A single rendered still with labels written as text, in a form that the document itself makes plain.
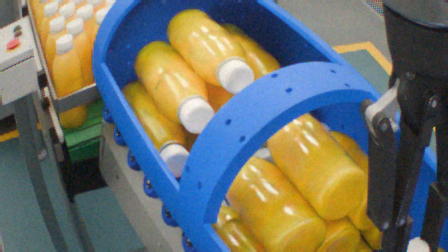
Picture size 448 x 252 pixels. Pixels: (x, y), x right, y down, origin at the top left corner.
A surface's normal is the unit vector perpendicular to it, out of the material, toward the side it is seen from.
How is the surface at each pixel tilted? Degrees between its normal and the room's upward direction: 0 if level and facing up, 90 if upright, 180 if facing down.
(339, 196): 89
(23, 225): 0
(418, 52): 90
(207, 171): 56
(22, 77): 90
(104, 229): 0
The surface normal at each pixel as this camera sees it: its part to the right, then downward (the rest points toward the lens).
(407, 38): -0.69, 0.44
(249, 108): -0.50, -0.60
